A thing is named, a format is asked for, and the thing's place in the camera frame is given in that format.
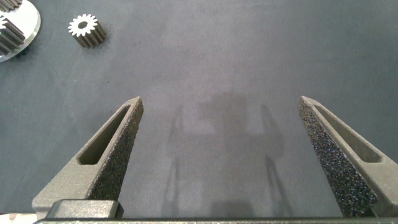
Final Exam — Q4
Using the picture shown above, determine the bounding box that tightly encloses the small steel gear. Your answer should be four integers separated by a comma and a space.
67, 14, 107, 49

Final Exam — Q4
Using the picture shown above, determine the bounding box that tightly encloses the round white plate with pins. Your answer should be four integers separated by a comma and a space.
0, 0, 42, 63

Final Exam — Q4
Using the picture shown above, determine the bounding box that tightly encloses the large steel gear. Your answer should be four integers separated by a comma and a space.
0, 16, 26, 57

